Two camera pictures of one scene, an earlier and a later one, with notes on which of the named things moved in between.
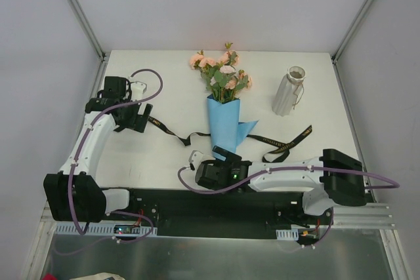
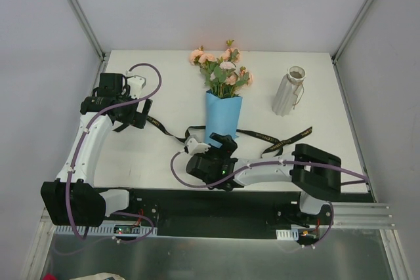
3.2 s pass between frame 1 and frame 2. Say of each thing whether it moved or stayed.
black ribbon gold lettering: moved
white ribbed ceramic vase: stayed
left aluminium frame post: stayed
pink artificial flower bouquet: stayed
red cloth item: stayed
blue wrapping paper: moved
